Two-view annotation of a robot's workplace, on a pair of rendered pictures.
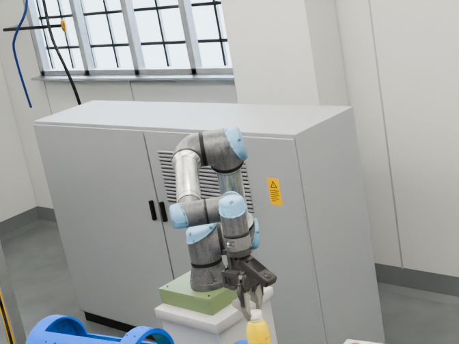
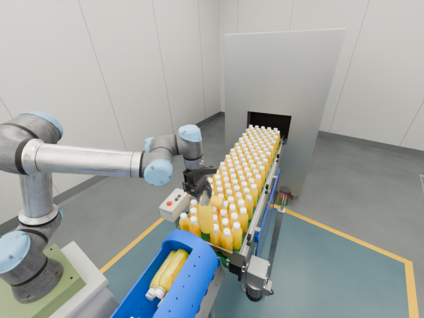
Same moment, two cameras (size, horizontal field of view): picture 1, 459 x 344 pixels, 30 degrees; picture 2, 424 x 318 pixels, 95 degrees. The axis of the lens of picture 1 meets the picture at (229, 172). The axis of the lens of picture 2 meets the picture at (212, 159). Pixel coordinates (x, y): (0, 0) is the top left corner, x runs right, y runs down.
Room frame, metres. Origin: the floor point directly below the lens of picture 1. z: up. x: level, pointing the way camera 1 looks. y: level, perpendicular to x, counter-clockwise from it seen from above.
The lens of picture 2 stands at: (2.30, 0.63, 1.99)
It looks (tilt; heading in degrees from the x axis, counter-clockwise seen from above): 32 degrees down; 263
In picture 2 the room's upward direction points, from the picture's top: 3 degrees counter-clockwise
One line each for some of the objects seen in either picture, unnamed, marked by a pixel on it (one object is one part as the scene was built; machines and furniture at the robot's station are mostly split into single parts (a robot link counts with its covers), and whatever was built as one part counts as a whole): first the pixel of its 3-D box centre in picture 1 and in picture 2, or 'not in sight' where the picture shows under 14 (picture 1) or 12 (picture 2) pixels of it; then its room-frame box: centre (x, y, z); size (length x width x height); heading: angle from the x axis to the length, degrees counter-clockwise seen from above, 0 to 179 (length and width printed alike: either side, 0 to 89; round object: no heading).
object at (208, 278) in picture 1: (208, 270); (34, 274); (2.94, 0.14, 1.26); 0.15 x 0.15 x 0.10
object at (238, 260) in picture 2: not in sight; (236, 264); (2.13, 0.07, 0.95); 0.10 x 0.07 x 0.10; 146
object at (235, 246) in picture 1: (237, 242); (194, 161); (2.29, 0.01, 1.60); 0.08 x 0.08 x 0.05
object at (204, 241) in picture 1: (204, 241); (17, 255); (2.94, 0.13, 1.38); 0.13 x 0.12 x 0.14; 89
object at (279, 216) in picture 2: not in sight; (270, 261); (1.80, -0.12, 0.55); 0.04 x 0.04 x 1.10; 56
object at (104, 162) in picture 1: (196, 230); not in sight; (4.86, 0.26, 0.72); 2.15 x 0.54 x 1.45; 45
